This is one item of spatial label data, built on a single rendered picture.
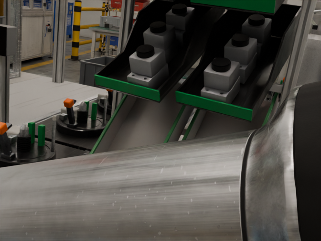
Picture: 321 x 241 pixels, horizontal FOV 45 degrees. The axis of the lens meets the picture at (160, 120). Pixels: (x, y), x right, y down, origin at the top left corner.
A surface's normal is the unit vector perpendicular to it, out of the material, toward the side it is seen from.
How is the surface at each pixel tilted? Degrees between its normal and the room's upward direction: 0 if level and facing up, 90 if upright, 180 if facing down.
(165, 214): 64
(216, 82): 115
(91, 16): 90
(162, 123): 45
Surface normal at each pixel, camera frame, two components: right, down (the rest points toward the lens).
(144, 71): -0.52, 0.57
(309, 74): -0.37, 0.23
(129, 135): -0.25, -0.53
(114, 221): -0.52, -0.28
